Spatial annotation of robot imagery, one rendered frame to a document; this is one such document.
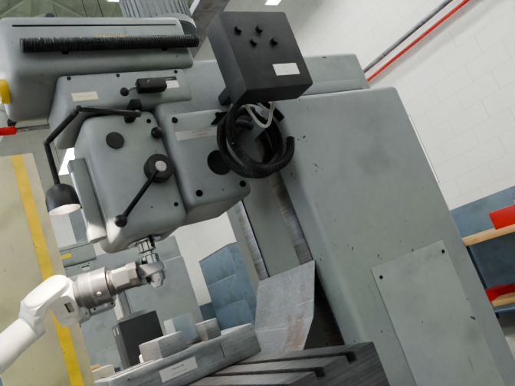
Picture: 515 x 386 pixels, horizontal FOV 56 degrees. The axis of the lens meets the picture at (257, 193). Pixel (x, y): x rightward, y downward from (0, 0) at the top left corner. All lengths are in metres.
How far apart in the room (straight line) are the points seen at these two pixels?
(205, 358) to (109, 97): 0.66
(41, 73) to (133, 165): 0.30
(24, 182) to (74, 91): 1.89
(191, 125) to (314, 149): 0.33
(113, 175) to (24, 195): 1.91
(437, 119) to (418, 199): 4.23
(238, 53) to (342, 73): 0.63
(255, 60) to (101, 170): 0.45
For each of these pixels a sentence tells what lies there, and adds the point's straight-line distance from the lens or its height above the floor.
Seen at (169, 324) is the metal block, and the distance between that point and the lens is 1.19.
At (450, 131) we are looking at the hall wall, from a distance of 5.63.
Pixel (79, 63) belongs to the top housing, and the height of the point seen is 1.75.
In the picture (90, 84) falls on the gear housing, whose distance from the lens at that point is 1.28.
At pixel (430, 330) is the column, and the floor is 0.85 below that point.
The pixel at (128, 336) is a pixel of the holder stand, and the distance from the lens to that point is 1.59.
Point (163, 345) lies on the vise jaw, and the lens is 1.11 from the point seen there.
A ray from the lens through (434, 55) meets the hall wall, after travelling 5.71.
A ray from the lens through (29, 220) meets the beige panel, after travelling 3.04.
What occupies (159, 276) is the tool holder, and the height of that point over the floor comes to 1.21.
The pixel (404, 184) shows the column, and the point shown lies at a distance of 1.49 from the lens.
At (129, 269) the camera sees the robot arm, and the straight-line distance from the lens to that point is 1.22.
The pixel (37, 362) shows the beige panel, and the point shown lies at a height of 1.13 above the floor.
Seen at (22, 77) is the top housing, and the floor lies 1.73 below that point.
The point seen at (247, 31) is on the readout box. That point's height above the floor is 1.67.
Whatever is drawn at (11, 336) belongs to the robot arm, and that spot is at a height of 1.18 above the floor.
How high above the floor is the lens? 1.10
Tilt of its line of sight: 11 degrees up
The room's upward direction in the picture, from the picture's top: 20 degrees counter-clockwise
